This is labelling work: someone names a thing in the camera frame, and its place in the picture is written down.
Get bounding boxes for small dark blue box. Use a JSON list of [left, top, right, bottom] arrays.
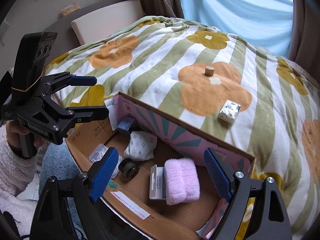
[[118, 116, 138, 138]]

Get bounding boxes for white patterned socks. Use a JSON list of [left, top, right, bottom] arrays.
[[123, 131, 157, 161]]

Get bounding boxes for small black cube box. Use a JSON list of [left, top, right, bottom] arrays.
[[118, 158, 140, 181]]

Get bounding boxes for pink fluffy towel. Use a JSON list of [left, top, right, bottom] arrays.
[[164, 158, 200, 205]]

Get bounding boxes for blue white barcode box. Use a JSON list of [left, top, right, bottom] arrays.
[[149, 165, 166, 200]]

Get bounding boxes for white floral tissue pack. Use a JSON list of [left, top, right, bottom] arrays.
[[218, 100, 241, 124]]

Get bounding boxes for tan cylindrical jar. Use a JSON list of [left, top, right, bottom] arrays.
[[204, 66, 215, 77]]

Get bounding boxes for white fluffy sleeve forearm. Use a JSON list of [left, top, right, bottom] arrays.
[[1, 121, 37, 237]]

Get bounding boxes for person left hand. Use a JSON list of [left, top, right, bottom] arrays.
[[5, 120, 30, 155]]

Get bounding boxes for cream padded headboard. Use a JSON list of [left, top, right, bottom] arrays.
[[71, 0, 144, 45]]

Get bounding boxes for tissue box on headboard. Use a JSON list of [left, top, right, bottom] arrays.
[[61, 2, 80, 17]]

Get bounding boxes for open cardboard box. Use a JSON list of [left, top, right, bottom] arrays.
[[66, 93, 255, 239]]

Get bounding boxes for floral striped fleece blanket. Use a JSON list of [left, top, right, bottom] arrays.
[[45, 16, 319, 239]]

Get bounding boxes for right brown curtain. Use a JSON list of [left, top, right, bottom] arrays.
[[289, 0, 319, 81]]

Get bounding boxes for light blue hanging sheet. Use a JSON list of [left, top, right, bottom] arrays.
[[180, 0, 293, 57]]

